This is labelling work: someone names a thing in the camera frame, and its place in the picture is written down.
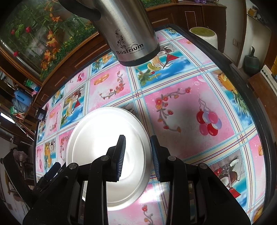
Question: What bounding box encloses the white paper bowl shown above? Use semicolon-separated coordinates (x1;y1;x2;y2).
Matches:
66;107;152;211

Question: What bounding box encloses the small black device on table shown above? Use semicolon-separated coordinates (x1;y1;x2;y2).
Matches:
35;107;47;121

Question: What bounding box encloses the floral tablecloth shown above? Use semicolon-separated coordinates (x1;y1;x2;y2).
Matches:
35;28;266;222

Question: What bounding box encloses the blue thermos jug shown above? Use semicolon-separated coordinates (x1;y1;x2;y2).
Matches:
14;89;32;106

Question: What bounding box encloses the dark green gourd vase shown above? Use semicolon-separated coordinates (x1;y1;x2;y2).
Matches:
243;46;260;76

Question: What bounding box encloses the green top plastic stool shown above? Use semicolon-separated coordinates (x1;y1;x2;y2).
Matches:
189;27;218;49

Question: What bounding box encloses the flower mural glass panel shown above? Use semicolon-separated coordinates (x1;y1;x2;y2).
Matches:
1;1;162;80

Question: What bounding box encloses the stainless steel thermos jug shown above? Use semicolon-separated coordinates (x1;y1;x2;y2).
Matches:
59;0;160;67

